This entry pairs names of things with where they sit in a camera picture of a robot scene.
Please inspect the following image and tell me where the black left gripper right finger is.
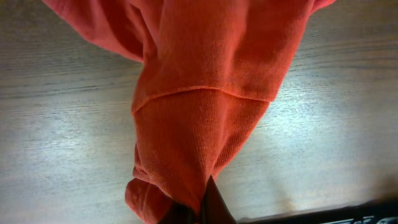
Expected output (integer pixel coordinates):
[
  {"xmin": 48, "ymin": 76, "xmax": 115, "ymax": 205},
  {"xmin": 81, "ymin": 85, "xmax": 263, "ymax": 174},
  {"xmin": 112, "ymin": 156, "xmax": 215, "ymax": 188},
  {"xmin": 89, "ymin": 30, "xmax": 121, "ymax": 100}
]
[{"xmin": 200, "ymin": 177, "xmax": 237, "ymax": 224}]

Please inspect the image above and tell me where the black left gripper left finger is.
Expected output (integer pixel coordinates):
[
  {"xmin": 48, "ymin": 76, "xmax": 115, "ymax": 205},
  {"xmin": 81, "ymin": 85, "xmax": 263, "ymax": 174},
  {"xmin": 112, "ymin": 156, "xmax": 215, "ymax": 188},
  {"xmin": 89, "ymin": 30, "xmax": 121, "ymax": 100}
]
[{"xmin": 158, "ymin": 202, "xmax": 196, "ymax": 224}]

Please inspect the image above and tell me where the orange soccer t-shirt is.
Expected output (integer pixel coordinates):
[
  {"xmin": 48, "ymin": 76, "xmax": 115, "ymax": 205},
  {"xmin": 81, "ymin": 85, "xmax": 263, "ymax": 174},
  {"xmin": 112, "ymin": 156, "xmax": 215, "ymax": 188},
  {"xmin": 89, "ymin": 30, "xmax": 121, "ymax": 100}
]
[{"xmin": 45, "ymin": 0, "xmax": 328, "ymax": 223}]

